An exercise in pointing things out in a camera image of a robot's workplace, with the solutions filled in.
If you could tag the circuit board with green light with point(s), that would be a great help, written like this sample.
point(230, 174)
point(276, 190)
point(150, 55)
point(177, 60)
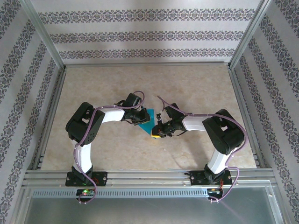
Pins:
point(86, 192)

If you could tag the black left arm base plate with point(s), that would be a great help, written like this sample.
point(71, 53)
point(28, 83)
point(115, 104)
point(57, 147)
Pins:
point(100, 178)

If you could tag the wide aluminium mounting rail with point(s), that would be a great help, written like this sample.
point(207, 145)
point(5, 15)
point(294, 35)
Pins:
point(149, 177)

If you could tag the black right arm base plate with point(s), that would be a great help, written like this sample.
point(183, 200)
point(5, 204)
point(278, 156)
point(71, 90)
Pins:
point(197, 177)

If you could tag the blue paper sheet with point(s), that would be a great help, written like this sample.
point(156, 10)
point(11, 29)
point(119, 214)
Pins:
point(146, 129)

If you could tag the aluminium frame rail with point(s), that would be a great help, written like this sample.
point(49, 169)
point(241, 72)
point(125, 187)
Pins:
point(147, 64)
point(51, 116)
point(239, 93)

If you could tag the aluminium frame post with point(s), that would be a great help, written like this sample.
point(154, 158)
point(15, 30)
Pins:
point(42, 30)
point(250, 30)

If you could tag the grey metal sheet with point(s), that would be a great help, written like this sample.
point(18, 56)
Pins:
point(149, 212)

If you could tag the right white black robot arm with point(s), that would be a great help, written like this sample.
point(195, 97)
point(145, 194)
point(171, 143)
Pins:
point(194, 122)

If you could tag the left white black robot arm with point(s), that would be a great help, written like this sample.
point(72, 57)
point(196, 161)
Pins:
point(114, 115)

